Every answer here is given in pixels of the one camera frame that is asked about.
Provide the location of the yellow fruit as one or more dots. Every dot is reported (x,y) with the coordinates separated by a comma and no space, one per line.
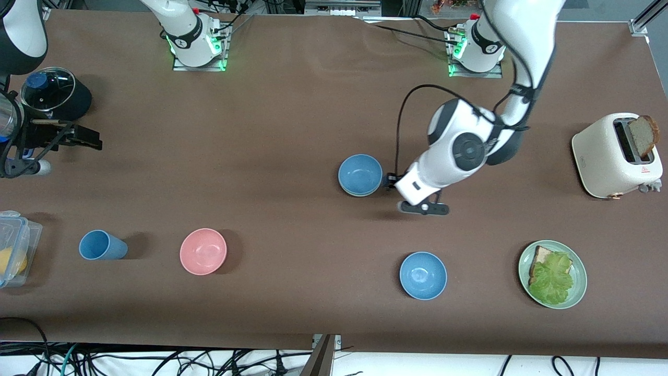
(10,261)

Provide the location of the brown bread slice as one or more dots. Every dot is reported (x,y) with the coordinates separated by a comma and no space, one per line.
(644,136)

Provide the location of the green lettuce leaf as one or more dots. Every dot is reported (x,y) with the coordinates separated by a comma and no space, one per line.
(553,277)

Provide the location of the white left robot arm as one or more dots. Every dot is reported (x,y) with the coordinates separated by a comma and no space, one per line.
(527,31)

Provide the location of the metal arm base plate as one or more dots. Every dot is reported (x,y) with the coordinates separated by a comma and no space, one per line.
(219,62)
(454,72)

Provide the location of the grey metal rack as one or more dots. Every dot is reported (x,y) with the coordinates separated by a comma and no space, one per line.
(342,8)

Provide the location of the clear plastic container blue lid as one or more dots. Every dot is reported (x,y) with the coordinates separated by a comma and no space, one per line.
(28,235)

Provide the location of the blue cup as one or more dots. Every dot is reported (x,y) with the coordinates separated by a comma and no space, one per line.
(102,245)

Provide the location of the aluminium frame profile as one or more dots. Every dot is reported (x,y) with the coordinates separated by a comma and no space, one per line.
(647,15)

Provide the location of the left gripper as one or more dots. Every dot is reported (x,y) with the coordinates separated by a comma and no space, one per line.
(389,181)

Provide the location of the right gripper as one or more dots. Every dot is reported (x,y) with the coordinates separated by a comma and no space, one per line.
(44,136)

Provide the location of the cream toaster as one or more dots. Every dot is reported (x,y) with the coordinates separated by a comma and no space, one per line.
(600,167)

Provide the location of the blue bowl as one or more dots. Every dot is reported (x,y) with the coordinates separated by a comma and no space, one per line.
(360,173)
(422,275)

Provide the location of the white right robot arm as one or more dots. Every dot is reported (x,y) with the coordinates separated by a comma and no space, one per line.
(21,31)

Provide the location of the glass lid blue knob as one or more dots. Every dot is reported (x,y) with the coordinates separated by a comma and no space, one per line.
(49,91)

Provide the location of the metal table bracket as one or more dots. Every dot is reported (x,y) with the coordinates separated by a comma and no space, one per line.
(321,360)

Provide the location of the green plate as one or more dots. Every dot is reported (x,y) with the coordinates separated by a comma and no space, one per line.
(579,282)

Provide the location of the pink bowl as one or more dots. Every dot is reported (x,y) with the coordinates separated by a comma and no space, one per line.
(203,251)

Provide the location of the white bread slice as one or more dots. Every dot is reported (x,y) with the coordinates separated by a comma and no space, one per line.
(543,255)

